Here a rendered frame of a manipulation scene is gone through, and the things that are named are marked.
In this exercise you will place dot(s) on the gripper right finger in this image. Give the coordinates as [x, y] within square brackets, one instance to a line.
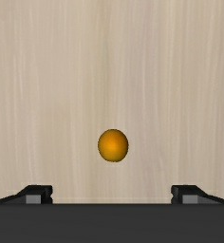
[188, 193]

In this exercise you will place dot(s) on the orange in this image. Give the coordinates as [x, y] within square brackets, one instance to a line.
[113, 145]

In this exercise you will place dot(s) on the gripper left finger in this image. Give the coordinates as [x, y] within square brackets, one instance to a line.
[34, 193]

